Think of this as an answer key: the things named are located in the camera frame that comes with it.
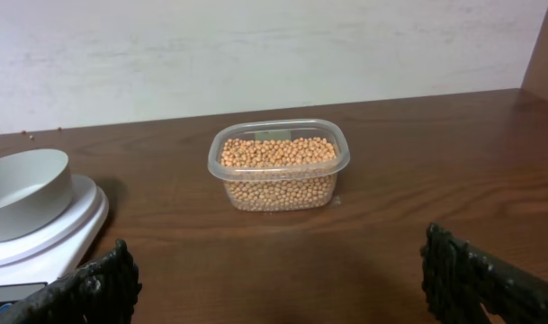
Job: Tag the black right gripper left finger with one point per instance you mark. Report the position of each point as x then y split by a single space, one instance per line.
102 291

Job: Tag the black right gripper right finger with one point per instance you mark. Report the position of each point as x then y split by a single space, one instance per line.
465 284

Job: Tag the white digital kitchen scale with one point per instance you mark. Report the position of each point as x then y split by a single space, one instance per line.
31 262

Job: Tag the grey round bowl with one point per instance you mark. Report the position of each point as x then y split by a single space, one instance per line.
35 188

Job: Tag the clear plastic container of beans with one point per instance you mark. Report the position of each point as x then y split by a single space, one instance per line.
278 166

